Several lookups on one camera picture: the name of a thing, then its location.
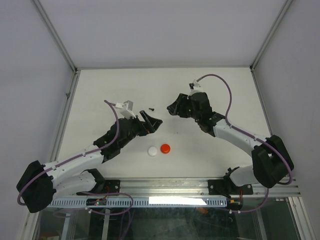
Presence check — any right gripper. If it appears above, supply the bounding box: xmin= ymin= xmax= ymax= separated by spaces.
xmin=167 ymin=93 xmax=201 ymax=122

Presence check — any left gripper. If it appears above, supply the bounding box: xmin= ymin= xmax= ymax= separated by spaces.
xmin=118 ymin=110 xmax=162 ymax=149

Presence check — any white earbud charging case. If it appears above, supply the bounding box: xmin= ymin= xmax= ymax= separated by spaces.
xmin=147 ymin=146 xmax=158 ymax=157

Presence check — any red earbud charging case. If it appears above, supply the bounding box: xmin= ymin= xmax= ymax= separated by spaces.
xmin=160 ymin=143 xmax=171 ymax=154

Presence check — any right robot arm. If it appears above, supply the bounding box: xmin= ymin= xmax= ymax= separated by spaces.
xmin=166 ymin=92 xmax=294 ymax=194

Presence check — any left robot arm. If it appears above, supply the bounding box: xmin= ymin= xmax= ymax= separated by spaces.
xmin=16 ymin=110 xmax=163 ymax=213

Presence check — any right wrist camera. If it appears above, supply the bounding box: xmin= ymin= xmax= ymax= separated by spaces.
xmin=189 ymin=80 xmax=204 ymax=96

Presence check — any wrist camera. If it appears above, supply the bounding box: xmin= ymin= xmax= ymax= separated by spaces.
xmin=189 ymin=80 xmax=204 ymax=96
xmin=114 ymin=100 xmax=136 ymax=120

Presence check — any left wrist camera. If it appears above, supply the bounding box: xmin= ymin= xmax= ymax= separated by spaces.
xmin=114 ymin=100 xmax=136 ymax=120

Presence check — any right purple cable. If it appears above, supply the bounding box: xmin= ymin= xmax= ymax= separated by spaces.
xmin=197 ymin=74 xmax=295 ymax=185

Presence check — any purple cable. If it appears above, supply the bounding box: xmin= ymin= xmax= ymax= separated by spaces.
xmin=16 ymin=99 xmax=120 ymax=206
xmin=197 ymin=74 xmax=295 ymax=185

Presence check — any aluminium mounting rail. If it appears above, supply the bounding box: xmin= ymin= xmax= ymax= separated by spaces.
xmin=31 ymin=176 xmax=301 ymax=198

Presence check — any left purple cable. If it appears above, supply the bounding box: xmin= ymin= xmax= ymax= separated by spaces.
xmin=16 ymin=99 xmax=120 ymax=206

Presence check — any slotted cable duct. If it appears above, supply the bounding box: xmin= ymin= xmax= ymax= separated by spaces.
xmin=48 ymin=196 xmax=227 ymax=209

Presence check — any right aluminium frame post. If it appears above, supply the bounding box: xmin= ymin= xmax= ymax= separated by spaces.
xmin=249 ymin=0 xmax=295 ymax=72

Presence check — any aluminium frame post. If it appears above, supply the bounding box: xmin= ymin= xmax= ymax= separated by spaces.
xmin=31 ymin=0 xmax=77 ymax=72
xmin=249 ymin=0 xmax=295 ymax=72

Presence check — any left aluminium frame post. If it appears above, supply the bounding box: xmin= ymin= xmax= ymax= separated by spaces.
xmin=31 ymin=0 xmax=77 ymax=72

